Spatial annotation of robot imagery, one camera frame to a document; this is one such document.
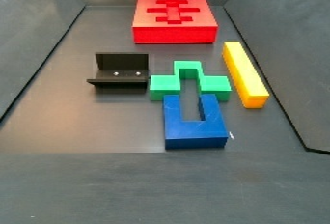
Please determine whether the black angle fixture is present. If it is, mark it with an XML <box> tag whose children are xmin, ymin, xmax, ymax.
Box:
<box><xmin>88</xmin><ymin>52</ymin><xmax>149</xmax><ymax>87</ymax></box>

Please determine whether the red puzzle board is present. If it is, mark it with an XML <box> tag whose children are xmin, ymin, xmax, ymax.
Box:
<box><xmin>132</xmin><ymin>0</ymin><xmax>218</xmax><ymax>44</ymax></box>

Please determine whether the green cross-shaped block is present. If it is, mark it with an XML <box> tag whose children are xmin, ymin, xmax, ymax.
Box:
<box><xmin>149</xmin><ymin>61</ymin><xmax>233</xmax><ymax>101</ymax></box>

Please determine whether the blue U-shaped block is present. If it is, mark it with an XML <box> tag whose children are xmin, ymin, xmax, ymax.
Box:
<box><xmin>165</xmin><ymin>94</ymin><xmax>229</xmax><ymax>150</ymax></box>

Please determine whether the yellow bar block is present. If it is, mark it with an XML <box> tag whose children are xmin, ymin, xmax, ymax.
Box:
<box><xmin>222</xmin><ymin>42</ymin><xmax>271</xmax><ymax>109</ymax></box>

